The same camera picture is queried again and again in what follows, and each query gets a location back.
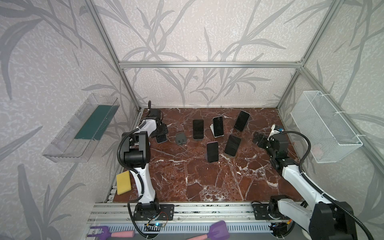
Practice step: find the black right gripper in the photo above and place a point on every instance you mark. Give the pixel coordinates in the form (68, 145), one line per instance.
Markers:
(261, 139)

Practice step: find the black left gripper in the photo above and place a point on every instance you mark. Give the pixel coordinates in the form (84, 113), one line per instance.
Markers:
(162, 130)

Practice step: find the black phone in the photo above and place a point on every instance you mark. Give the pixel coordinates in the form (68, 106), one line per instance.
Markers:
(212, 152)
(242, 121)
(218, 121)
(161, 138)
(198, 129)
(232, 146)

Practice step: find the dark grey phone stand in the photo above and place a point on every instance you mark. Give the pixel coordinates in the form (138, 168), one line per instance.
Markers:
(180, 139)

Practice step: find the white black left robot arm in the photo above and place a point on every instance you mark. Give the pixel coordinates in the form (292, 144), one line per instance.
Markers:
(134, 154)

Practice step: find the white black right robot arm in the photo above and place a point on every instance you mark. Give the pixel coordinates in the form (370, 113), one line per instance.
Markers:
(323, 218)

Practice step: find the black phone on white stand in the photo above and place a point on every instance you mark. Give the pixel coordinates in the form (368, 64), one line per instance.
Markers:
(218, 121)

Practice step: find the white phone stand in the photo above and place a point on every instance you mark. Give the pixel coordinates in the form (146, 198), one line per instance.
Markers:
(212, 129)

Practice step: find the yellow sponge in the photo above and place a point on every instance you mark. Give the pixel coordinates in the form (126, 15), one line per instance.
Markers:
(123, 182)

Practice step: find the purple pink spatula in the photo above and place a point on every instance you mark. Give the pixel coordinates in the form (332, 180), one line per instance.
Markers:
(217, 231)

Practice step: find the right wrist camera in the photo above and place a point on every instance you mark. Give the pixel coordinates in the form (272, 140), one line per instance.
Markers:
(276, 129)

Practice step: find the white wire mesh basket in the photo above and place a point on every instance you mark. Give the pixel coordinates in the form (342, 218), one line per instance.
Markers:
(331, 137)

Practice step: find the clear plastic wall bin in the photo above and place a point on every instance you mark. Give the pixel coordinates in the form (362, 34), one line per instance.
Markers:
(79, 138)

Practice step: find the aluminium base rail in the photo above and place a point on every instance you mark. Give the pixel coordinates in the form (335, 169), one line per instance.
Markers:
(185, 218)

